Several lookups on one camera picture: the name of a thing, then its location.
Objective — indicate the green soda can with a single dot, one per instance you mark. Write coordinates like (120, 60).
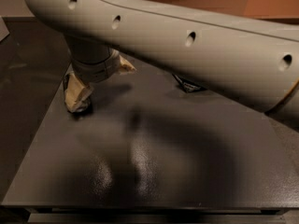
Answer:
(81, 105)

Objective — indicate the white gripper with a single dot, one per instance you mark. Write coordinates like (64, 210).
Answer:
(93, 70)

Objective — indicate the black chip bag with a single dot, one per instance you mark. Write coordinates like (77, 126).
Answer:
(188, 86)

